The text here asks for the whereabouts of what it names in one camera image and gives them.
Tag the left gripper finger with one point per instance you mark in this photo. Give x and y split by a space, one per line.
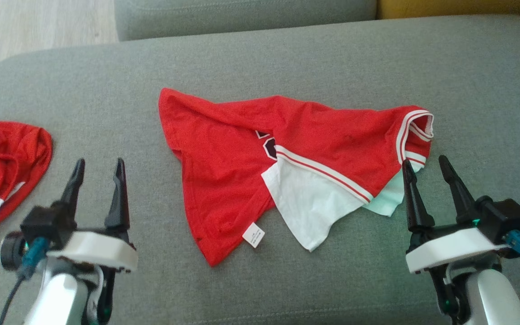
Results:
119 203
73 189

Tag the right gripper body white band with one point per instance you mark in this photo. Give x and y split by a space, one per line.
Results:
449 248

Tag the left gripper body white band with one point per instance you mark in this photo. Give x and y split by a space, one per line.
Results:
93 250

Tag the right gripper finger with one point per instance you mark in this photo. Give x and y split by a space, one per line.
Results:
461 198
415 203

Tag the red shorts with white stripes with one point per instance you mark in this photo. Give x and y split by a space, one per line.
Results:
7 158

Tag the red T-shirt with print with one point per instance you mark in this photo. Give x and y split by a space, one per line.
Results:
224 171

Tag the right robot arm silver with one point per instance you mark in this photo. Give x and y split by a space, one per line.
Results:
494 298

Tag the yellow sofa back cushion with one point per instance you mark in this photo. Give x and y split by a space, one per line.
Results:
445 6

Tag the grey and yellow sofa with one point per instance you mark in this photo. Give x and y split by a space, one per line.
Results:
287 58

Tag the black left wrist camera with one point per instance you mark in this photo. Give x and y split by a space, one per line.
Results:
43 223

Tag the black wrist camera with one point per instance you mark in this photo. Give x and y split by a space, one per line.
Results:
508 216
43 223

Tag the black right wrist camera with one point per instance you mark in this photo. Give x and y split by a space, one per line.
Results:
508 216

